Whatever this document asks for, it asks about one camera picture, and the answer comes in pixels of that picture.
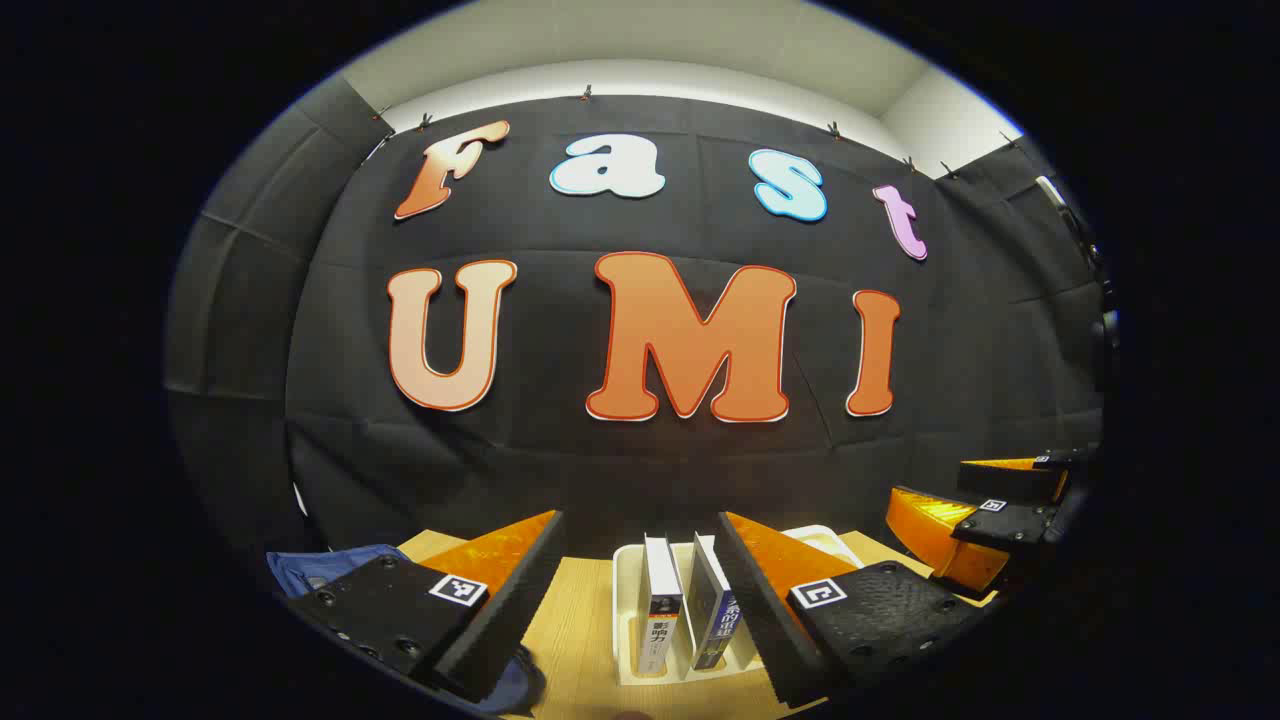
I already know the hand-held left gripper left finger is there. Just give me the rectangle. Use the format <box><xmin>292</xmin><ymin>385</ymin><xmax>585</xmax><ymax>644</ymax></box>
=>
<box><xmin>283</xmin><ymin>510</ymin><xmax>568</xmax><ymax>703</ymax></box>

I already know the black backdrop cloth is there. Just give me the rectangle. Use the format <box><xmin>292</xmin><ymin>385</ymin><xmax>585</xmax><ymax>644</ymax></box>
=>
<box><xmin>165</xmin><ymin>75</ymin><xmax>1111</xmax><ymax>561</ymax></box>

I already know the blue and white book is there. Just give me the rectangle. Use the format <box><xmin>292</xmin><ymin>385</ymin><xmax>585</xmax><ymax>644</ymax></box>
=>
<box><xmin>686</xmin><ymin>534</ymin><xmax>741</xmax><ymax>671</ymax></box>

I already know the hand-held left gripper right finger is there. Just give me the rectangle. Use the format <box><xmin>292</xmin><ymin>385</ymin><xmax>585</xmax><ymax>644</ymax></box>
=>
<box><xmin>717</xmin><ymin>512</ymin><xmax>986</xmax><ymax>709</ymax></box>

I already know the white bookshelf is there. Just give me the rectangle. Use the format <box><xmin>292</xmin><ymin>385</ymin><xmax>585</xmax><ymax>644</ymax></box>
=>
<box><xmin>612</xmin><ymin>524</ymin><xmax>866</xmax><ymax>687</ymax></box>

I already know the white spine book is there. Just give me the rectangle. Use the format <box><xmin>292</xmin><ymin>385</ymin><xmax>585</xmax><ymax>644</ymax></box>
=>
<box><xmin>638</xmin><ymin>535</ymin><xmax>693</xmax><ymax>677</ymax></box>

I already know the blue schoolbag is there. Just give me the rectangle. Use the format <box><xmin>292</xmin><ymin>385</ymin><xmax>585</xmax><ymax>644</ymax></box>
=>
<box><xmin>266</xmin><ymin>544</ymin><xmax>548</xmax><ymax>717</ymax></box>

